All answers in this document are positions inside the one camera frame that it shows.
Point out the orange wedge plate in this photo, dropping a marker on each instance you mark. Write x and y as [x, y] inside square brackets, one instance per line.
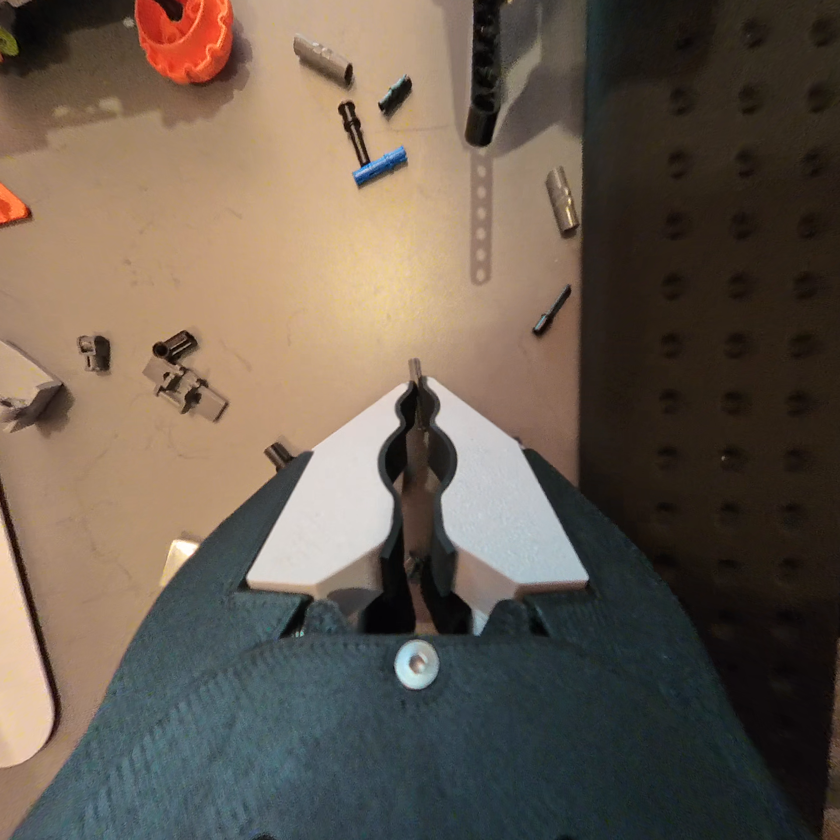
[10, 207]

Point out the building block robot vehicle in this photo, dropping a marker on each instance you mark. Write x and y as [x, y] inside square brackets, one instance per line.
[187, 39]

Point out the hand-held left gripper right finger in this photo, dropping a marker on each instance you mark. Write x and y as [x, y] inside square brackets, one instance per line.
[512, 525]

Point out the black short connector pin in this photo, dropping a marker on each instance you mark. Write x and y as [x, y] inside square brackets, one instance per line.
[395, 94]

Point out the black long holed beam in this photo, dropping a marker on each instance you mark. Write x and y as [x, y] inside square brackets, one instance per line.
[484, 79]

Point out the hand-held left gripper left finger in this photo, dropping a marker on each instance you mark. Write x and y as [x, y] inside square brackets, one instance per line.
[321, 525]

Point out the grey track link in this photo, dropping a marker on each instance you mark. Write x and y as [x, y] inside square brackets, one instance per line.
[187, 390]

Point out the pale grey panel piece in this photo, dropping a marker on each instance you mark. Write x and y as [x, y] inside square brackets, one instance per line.
[178, 558]

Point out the black axle connector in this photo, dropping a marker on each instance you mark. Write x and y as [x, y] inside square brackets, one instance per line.
[174, 346]

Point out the dark perforated pad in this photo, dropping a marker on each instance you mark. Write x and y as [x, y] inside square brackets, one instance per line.
[709, 394]

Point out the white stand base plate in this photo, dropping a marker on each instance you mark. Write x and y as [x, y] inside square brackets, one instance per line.
[19, 656]

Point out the grey tube connector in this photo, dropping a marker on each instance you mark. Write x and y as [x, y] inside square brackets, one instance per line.
[323, 60]
[562, 200]

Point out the black stub connector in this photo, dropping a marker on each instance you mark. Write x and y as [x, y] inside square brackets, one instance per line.
[277, 454]

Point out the blue connector pin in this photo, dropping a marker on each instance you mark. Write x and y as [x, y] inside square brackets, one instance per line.
[380, 166]

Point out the grey curved panel piece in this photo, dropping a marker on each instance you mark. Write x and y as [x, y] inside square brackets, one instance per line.
[26, 387]

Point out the black clip connector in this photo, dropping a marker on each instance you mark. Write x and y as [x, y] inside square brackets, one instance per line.
[95, 353]

